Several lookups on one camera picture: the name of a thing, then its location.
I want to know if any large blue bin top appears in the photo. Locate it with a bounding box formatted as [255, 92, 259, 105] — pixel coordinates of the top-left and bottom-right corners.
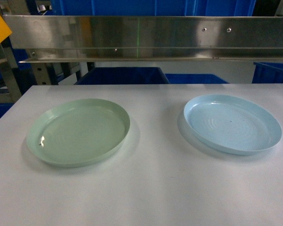
[51, 0, 256, 16]

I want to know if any steel rack upright post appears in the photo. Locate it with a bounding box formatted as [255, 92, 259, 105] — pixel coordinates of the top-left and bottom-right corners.
[0, 37, 22, 103]

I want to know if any blue bin lower middle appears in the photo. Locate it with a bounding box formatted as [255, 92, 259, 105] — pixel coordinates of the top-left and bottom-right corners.
[76, 67, 169, 85]

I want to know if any light blue plastic plate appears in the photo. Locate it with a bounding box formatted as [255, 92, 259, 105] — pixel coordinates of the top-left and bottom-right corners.
[183, 94, 283, 155]

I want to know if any blue bin lower right-middle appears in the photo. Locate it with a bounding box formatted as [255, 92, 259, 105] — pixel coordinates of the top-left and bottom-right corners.
[166, 74, 228, 84]

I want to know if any light green plastic plate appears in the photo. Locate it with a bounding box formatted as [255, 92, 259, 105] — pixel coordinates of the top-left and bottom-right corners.
[26, 99, 130, 168]

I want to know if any blue bin far right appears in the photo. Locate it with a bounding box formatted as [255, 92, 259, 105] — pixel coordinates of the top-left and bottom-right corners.
[252, 62, 283, 84]

